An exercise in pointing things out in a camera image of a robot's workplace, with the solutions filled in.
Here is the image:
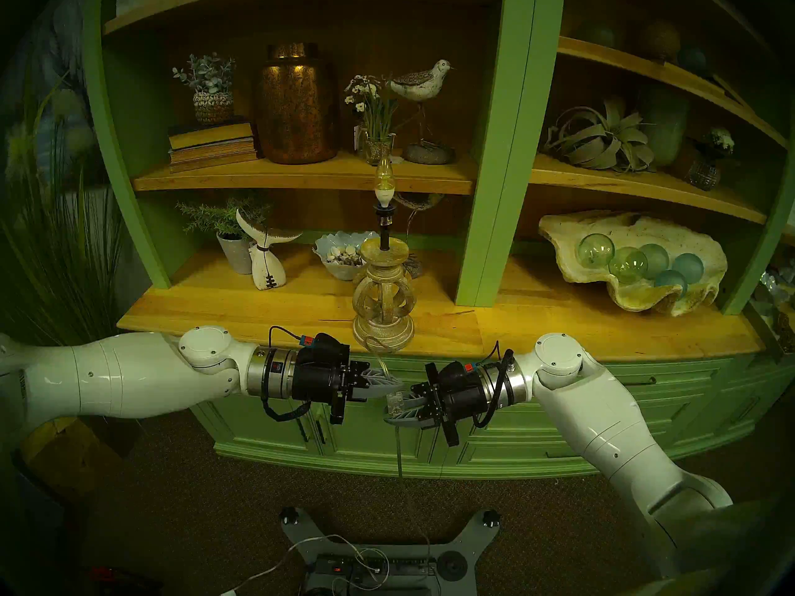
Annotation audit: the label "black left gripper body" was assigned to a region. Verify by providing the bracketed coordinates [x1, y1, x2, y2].
[297, 335, 370, 423]

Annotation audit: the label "dark green sphere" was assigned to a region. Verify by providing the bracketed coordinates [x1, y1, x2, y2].
[575, 20, 619, 49]

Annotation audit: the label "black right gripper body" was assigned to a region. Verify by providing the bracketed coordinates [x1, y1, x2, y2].
[426, 361, 491, 448]

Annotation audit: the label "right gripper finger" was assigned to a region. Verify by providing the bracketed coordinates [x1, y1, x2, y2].
[384, 409, 442, 429]
[401, 382, 442, 409]

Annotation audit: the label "green wooden shelf cabinet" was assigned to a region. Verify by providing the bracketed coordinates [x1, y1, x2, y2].
[84, 0, 795, 481]

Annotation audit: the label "large copper vase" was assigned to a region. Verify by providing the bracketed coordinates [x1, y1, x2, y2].
[252, 42, 340, 166]

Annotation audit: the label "small plant in woven pot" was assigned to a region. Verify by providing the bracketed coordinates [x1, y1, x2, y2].
[172, 53, 237, 127]

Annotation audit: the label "dark teal sphere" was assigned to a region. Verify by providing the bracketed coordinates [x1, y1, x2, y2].
[677, 45, 709, 77]

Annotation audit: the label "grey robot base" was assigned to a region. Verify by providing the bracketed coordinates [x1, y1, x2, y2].
[278, 507, 501, 596]

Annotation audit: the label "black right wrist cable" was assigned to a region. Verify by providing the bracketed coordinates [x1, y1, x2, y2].
[472, 340, 516, 429]

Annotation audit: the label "small plant in glass pot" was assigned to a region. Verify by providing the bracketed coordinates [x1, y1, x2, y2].
[686, 127, 735, 192]

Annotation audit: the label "white flowers in glass vase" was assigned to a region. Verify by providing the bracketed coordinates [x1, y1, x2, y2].
[343, 74, 399, 166]

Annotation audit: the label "shell-shaped bowl with seashells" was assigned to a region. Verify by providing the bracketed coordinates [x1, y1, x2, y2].
[312, 231, 379, 282]

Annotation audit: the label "side shelf with trinkets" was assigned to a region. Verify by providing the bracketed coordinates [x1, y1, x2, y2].
[745, 263, 795, 363]

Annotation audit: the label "tall grass plant in basket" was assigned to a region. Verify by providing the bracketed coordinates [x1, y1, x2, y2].
[0, 73, 156, 353]

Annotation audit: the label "candle-shaped light bulb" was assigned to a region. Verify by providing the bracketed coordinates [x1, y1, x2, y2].
[375, 156, 396, 208]

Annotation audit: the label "giant clam shell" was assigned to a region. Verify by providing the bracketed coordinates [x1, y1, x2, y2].
[538, 210, 729, 317]

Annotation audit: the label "white shorebird figurine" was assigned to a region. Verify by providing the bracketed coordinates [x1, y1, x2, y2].
[389, 60, 457, 166]

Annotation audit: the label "carved wooden table lamp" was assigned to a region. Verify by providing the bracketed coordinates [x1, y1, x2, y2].
[352, 205, 416, 353]

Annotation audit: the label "blue wall painting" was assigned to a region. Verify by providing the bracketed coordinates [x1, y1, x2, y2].
[25, 0, 100, 179]

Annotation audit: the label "brown woven sphere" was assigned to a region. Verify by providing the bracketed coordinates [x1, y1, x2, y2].
[640, 19, 681, 61]

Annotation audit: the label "tall green ceramic vase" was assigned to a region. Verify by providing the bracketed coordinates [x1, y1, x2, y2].
[640, 83, 691, 167]

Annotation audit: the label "black power strip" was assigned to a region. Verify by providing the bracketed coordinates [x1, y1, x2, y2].
[314, 554, 438, 580]

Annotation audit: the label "grey-green air plant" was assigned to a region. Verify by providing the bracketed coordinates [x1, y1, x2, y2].
[543, 95, 656, 173]

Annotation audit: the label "old hardcover book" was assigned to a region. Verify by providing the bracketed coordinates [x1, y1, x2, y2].
[170, 151, 260, 174]
[169, 138, 258, 164]
[168, 120, 255, 151]

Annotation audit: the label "clear lamp cable with switch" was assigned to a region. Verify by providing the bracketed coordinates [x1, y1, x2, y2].
[362, 335, 434, 592]

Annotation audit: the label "pale green glass ball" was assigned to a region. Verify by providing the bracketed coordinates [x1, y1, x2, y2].
[608, 247, 648, 285]
[575, 233, 616, 269]

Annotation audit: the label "thin white cable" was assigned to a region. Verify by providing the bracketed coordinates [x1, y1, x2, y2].
[220, 533, 392, 596]

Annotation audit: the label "white whale tail figurine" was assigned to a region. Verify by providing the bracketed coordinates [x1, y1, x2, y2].
[235, 209, 303, 291]

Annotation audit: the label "flat dark book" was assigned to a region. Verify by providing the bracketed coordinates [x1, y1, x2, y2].
[708, 73, 755, 111]

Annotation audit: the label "teal glass ball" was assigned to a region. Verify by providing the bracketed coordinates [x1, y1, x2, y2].
[640, 243, 670, 279]
[653, 269, 688, 300]
[671, 252, 705, 285]

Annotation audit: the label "rosemary plant in white pot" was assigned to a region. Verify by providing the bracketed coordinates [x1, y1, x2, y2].
[176, 197, 272, 276]

